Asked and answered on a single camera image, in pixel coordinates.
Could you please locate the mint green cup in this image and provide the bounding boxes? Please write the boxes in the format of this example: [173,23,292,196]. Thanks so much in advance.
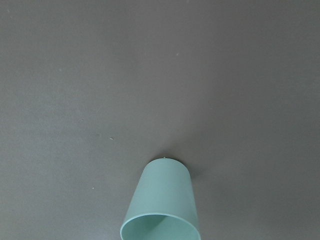
[120,157,201,240]

